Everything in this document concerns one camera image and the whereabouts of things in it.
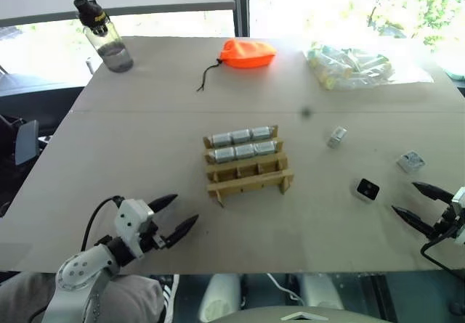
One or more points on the clear plastic bag of packets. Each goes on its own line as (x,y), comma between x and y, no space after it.
(348,67)

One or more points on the wooden battery rack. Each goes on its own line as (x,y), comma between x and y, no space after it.
(250,181)

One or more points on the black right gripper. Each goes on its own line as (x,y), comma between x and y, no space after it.
(447,221)

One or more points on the white rounded robot leg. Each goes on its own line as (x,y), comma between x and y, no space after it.
(219,295)
(321,290)

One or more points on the black sneaker with white stripes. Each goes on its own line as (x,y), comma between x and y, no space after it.
(169,294)

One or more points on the clear water bottle black cap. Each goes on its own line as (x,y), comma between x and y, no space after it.
(109,43)

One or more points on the pale green object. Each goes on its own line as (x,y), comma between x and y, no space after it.
(457,73)

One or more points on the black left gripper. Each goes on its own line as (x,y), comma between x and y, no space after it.
(152,239)

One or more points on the dark window frame post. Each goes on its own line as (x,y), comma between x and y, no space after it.
(241,3)

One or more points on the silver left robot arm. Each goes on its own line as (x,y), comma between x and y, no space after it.
(83,265)

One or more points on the grey rounded robot torso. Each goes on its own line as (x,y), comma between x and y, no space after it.
(261,315)

